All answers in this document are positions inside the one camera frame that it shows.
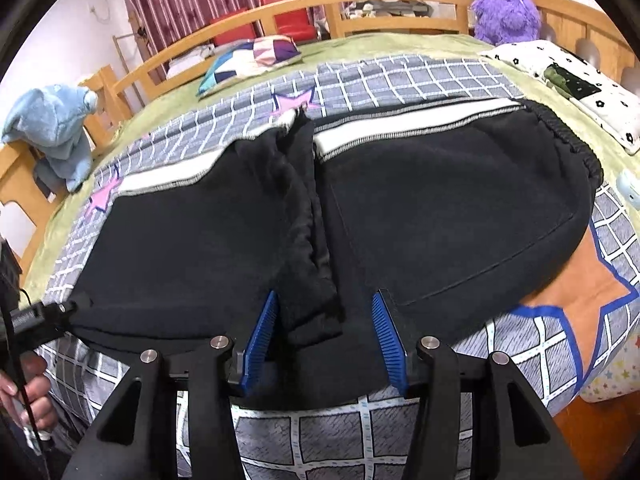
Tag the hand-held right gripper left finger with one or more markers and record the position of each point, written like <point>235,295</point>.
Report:
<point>260,340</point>

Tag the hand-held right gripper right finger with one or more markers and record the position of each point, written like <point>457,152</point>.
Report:
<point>390,340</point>

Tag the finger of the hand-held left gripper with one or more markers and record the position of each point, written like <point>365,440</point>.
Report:
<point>40,320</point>

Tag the black pants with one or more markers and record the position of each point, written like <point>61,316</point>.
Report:
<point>450,220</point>

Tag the person's left hand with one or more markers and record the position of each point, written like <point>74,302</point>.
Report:
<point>35,395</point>

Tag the blue fleece garment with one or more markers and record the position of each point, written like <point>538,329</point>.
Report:
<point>55,125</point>

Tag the white star print sheet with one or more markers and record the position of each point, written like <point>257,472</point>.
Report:
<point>615,375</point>

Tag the grey checked star blanket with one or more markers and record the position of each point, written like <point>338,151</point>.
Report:
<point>400,80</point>

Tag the colourful triangle pattern pillow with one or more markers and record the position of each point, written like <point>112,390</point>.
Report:
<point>250,60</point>

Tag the red chair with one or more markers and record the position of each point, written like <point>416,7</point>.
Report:
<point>292,22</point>
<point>232,30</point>

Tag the dark green cloth item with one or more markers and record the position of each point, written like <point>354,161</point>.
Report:
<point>570,82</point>

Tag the white flower print pillow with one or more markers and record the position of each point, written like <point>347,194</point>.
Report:
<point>610,110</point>

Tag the purple plush toy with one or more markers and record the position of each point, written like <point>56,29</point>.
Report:
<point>505,15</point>

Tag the wooden bed frame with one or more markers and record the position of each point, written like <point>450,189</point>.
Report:
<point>300,2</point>

